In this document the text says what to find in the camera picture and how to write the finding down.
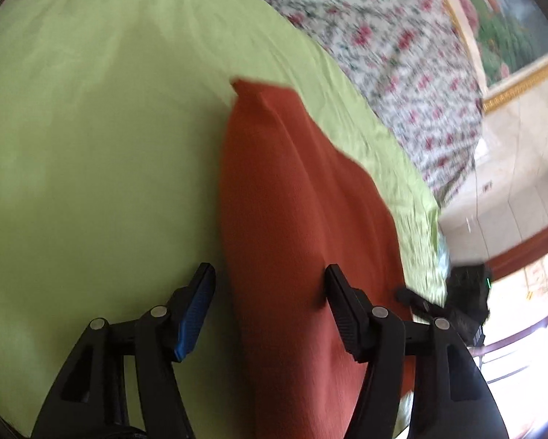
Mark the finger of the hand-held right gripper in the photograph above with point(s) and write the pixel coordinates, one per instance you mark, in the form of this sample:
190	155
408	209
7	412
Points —
415	300

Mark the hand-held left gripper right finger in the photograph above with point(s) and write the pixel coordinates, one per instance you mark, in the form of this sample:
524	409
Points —
347	318

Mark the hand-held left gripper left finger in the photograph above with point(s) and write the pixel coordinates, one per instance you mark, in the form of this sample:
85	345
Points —
192	322

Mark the orange knit sweater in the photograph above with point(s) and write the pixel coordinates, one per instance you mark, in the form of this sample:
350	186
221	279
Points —
292	215

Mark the wooden framed window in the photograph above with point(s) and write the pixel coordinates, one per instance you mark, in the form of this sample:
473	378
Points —
530	242

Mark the green bed sheet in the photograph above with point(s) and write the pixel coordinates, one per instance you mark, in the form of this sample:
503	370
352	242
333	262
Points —
95	146

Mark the floral quilt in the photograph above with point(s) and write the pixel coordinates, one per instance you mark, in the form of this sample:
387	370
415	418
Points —
393	32

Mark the gold framed landscape painting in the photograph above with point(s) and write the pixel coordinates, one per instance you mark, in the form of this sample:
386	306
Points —
498	23

